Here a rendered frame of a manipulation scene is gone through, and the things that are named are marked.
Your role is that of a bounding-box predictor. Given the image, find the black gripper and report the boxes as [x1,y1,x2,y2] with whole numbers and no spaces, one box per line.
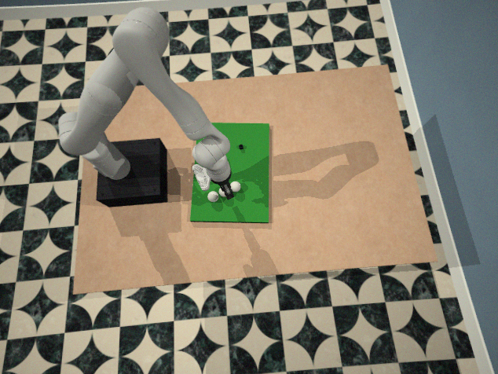
[211,171,234,200]

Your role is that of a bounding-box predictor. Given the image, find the green golf mat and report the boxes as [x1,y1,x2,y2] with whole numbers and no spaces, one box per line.
[190,123,269,223]

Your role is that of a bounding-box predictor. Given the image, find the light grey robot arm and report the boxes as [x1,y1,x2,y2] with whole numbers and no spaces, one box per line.
[58,7,231,191]

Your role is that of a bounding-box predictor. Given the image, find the white golf ball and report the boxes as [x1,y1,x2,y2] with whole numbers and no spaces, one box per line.
[230,181,241,193]
[207,191,218,202]

